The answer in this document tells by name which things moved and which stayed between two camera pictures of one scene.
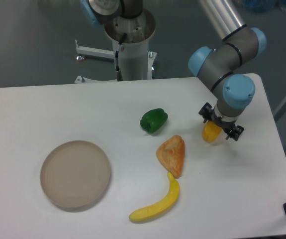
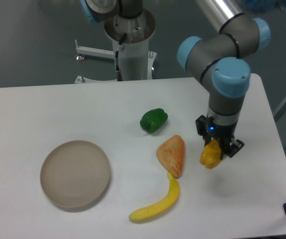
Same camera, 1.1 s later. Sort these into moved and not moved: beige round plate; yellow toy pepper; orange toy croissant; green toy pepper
Moved: yellow toy pepper
Not moved: orange toy croissant; green toy pepper; beige round plate
